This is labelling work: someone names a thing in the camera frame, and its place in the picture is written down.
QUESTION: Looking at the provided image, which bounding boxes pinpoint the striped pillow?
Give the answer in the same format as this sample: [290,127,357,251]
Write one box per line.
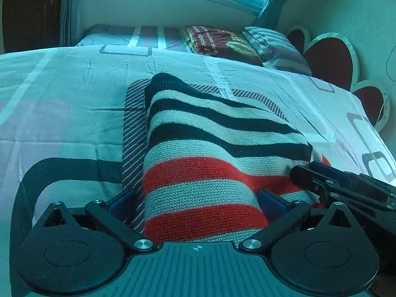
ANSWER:
[241,26,313,76]

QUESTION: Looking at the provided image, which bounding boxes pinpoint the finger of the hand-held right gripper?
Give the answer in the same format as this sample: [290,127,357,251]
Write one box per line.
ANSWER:
[290,165,341,208]
[309,161,356,182]

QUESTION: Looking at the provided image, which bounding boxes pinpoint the striped knit sweater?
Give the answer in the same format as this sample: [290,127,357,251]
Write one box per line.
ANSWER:
[142,73,333,245]

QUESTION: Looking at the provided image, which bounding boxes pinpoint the red petal-shaped headboard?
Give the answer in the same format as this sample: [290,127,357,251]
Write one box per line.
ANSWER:
[285,25,392,133]

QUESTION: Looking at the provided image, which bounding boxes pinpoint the grey curtain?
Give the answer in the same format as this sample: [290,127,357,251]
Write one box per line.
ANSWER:
[213,0,305,34]
[60,0,82,47]

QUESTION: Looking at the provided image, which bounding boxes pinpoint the maroon printed pillow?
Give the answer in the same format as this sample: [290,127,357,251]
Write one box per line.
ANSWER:
[179,25,263,67]

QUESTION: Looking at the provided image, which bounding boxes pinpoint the brown wooden door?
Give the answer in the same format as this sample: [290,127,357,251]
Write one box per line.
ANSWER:
[1,0,65,54]

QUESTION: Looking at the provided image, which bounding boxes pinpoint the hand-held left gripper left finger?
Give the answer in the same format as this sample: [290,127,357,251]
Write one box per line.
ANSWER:
[43,189,157,252]

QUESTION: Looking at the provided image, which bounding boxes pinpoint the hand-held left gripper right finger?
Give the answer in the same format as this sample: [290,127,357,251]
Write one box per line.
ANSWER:
[237,189,358,252]

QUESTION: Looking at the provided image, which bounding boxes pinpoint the patterned bed sheet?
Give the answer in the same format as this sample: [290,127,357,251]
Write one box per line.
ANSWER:
[0,45,396,297]

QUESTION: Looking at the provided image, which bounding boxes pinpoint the mattress with striped sheet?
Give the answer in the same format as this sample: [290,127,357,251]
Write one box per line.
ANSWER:
[76,24,189,53]

